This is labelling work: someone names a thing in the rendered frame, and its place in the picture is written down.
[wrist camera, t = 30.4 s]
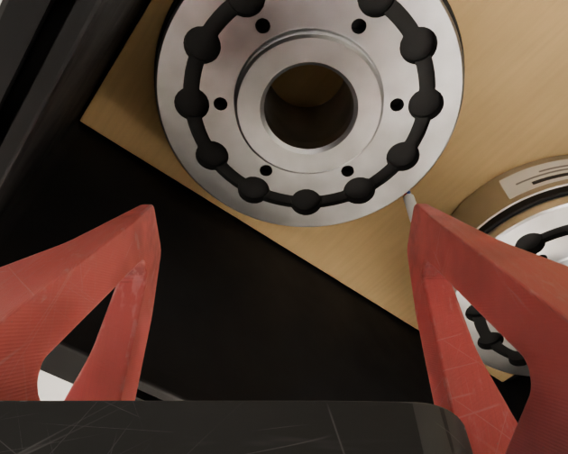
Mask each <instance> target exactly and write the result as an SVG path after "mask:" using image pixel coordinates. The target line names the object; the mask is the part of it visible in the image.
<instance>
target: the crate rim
mask: <svg viewBox="0 0 568 454"><path fill-rule="evenodd" d="M108 2H109V0H2V2H1V4H0V197H1V195H2V193H3V192H4V190H5V188H6V186H7V184H8V182H9V181H10V179H11V177H12V175H13V173H14V172H15V170H16V168H17V166H18V165H19V163H20V161H21V159H22V157H23V155H24V153H25V151H26V150H27V149H28V147H29V145H30V143H31V141H32V139H33V137H34V135H35V133H36V132H37V131H38V129H39V127H40V125H41V123H42V121H43V119H44V117H45V115H46V114H47V112H48V111H49V109H50V107H51V105H52V103H53V101H54V99H55V98H56V96H57V94H58V92H59V90H60V89H61V87H62V85H63V83H64V81H65V80H66V78H67V76H68V74H69V72H70V71H71V69H72V67H73V65H74V64H75V62H76V60H77V58H78V56H79V54H80V52H81V51H82V49H83V48H84V46H85V44H86V42H87V39H88V38H89V36H90V34H91V32H92V31H93V30H94V28H95V26H96V23H97V22H98V20H99V18H100V16H101V14H102V13H103V11H104V10H105V7H106V6H107V4H108ZM95 342H96V341H95V340H92V339H90V338H88V337H87V336H85V335H83V334H80V333H78V332H76V331H73V330H72V331H71V332H70V333H69V334H68V335H67V336H66V337H65V338H64V339H63V340H62V341H61V342H60V343H59V344H58V345H57V346H56V347H55V348H54V349H53V350H52V351H51V352H50V353H49V354H48V355H47V356H46V358H45V359H44V361H43V362H42V364H41V369H40V370H41V371H44V372H46V373H48V374H51V375H53V376H55V377H58V378H60V379H62V380H65V381H67V382H69V383H71V384H74V382H75V380H76V379H77V377H78V374H79V373H80V371H81V369H82V368H83V367H84V365H85V363H86V361H87V358H88V356H89V354H90V352H91V350H92V349H93V347H94V344H95ZM135 401H222V400H220V399H218V398H216V397H214V396H212V395H210V394H207V393H205V392H203V391H201V390H199V389H197V388H195V387H193V386H190V385H188V384H186V383H184V382H182V381H180V380H178V379H176V378H174V377H171V376H169V375H167V374H165V373H163V372H161V371H159V370H157V369H155V368H152V367H150V366H148V365H146V364H143V363H142V370H141V374H140V379H139V384H138V388H137V393H136V397H135Z"/></svg>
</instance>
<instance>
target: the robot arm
mask: <svg viewBox="0 0 568 454"><path fill-rule="evenodd" d="M160 252H161V249H160V237H159V232H158V226H157V221H156V215H155V210H154V207H153V205H152V204H141V205H139V206H137V207H135V208H133V209H132V210H130V211H128V212H126V213H123V214H121V215H119V216H117V217H115V218H114V219H112V220H110V221H108V222H105V223H103V224H102V225H100V226H98V227H96V228H95V229H93V230H91V231H89V232H86V233H84V234H82V235H80V236H78V237H77V238H75V239H73V240H71V241H67V242H65V243H63V244H60V245H59V246H56V247H53V248H51V249H48V250H45V251H42V252H39V253H37V254H34V255H31V256H30V257H27V258H24V259H20V260H17V261H15V262H13V263H10V264H8V265H5V266H2V267H0V454H568V266H565V265H563V264H561V263H558V262H555V261H553V260H550V259H547V258H544V257H541V256H539V255H536V254H534V253H531V252H529V251H526V250H522V249H520V248H517V247H515V246H512V245H510V244H507V243H506V242H503V241H500V240H498V239H495V238H493V237H491V236H490V235H488V234H486V233H484V232H481V231H479V230H477V229H475V228H473V227H471V226H470V225H468V224H466V223H464V222H461V221H459V220H457V219H456V218H454V217H452V216H451V215H449V214H447V213H444V212H442V211H440V210H438V209H436V208H434V207H433V206H431V205H429V204H416V205H415V206H414V210H413V215H412V221H411V226H410V232H409V237H408V265H409V272H410V278H411V285H412V291H413V297H414V304H415V310H416V316H417V325H418V329H419V334H420V338H421V342H422V347H423V351H424V356H425V361H426V369H427V374H428V378H429V383H430V387H431V392H432V397H433V401H434V404H427V403H419V402H372V401H135V397H136V393H137V388H138V384H139V379H140V374H141V370H142V363H143V358H144V353H145V349H146V344H147V340H148V335H149V330H150V326H151V318H152V312H153V306H154V299H155V293H156V285H157V279H158V273H159V266H160ZM453 287H454V288H455V289H456V290H457V291H458V292H459V293H460V294H461V295H462V296H463V297H464V298H465V299H466V300H467V301H468V302H469V303H470V304H471V305H472V306H473V307H474V308H475V309H476V310H477V311H478V312H479V313H480V314H481V315H482V316H483V317H484V318H485V319H486V320H487V321H488V322H489V323H490V324H491V325H492V326H493V327H494V328H495V329H496V330H497V331H498V332H499V333H500V334H501V335H502V336H503V337H504V338H505V339H506V340H507V341H508V342H509V343H510V344H511V345H512V346H513V347H514V348H515V349H516V350H517V351H518V352H519V353H520V354H521V355H522V356H523V358H524V359H525V361H526V363H527V366H528V369H529V374H530V380H531V390H530V395H529V397H528V399H527V403H526V405H525V408H524V410H523V413H522V414H521V416H520V419H519V421H518V423H517V421H516V419H515V417H514V416H513V414H512V412H511V411H510V410H509V408H508V405H507V404H506V402H505V400H504V398H503V397H502V395H501V393H500V391H499V390H498V388H497V386H496V385H495V383H494V381H493V379H492V378H491V376H490V373H489V372H488V370H487V369H486V367H485V366H484V364H483V362H482V360H481V357H480V355H479V353H478V351H477V350H476V348H475V345H474V343H473V341H472V336H471V334H470V332H469V329H468V326H467V324H466V321H465V319H464V317H463V312H462V310H461V307H460V305H459V302H458V300H457V297H456V294H455V292H454V290H453ZM114 288H115V290H114V293H113V295H112V298H111V301H110V304H109V305H108V308H107V311H106V313H105V318H104V320H103V322H102V325H101V328H100V330H99V333H98V335H97V337H96V342H95V344H94V347H93V349H92V350H91V352H90V354H89V356H88V358H87V361H86V363H85V365H84V367H83V368H82V369H81V371H80V373H79V374H78V377H77V379H76V380H75V382H74V384H73V386H72V387H71V388H70V390H69V392H68V394H67V396H66V398H65V400H64V401H41V399H40V397H39V394H38V377H39V373H40V369H41V364H42V362H43V361H44V359H45V358H46V356H47V355H48V354H49V353H50V352H51V351H52V350H53V349H54V348H55V347H56V346H57V345H58V344H59V343H60V342H61V341H62V340H63V339H64V338H65V337H66V336H67V335H68V334H69V333H70V332H71V331H72V330H73V329H74V328H75V327H76V326H77V325H78V324H79V323H80V322H81V321H82V320H83V319H84V318H85V317H86V316H87V315H88V314H89V313H90V312H91V311H92V310H93V309H94V308H95V307H96V306H97V305H98V304H99V303H100V302H101V301H102V300H103V299H104V298H105V297H106V296H107V295H108V294H109V293H110V292H111V291H112V290H113V289H114Z"/></svg>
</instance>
